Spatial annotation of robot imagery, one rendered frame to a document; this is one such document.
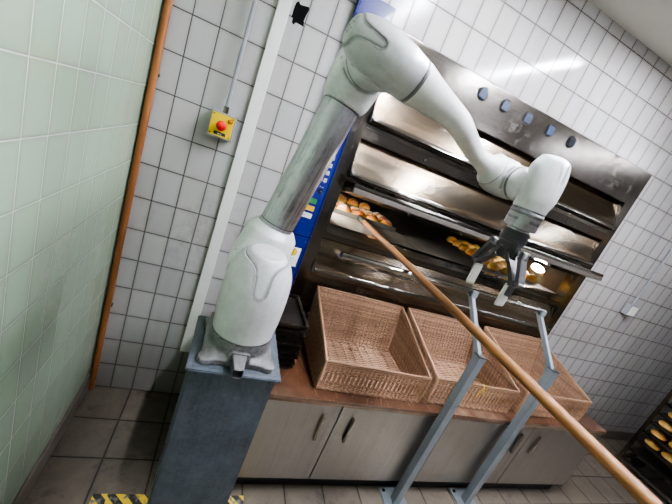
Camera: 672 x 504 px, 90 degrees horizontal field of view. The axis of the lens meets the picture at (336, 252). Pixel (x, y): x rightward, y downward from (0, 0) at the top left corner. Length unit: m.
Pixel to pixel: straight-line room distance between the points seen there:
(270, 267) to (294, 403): 0.87
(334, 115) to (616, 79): 1.86
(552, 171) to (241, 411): 1.00
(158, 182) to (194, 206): 0.17
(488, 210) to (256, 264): 1.59
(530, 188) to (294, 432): 1.31
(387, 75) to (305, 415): 1.32
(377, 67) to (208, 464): 1.04
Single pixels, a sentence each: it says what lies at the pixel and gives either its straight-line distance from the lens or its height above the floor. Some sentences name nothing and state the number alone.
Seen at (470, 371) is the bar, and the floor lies 0.87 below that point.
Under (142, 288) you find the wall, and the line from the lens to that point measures 1.87.
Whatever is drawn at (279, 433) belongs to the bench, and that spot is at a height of 0.37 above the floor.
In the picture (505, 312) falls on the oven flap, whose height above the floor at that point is 0.97.
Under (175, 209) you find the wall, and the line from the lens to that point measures 1.69.
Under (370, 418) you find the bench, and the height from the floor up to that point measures 0.50.
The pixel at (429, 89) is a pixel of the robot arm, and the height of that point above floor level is 1.73.
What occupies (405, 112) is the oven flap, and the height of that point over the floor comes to 1.81.
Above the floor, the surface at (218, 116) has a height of 1.49.
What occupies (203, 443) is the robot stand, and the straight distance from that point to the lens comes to 1.03.
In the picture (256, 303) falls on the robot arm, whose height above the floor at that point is 1.18.
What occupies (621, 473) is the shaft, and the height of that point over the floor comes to 1.19.
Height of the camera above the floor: 1.55
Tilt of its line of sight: 16 degrees down
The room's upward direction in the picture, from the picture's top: 22 degrees clockwise
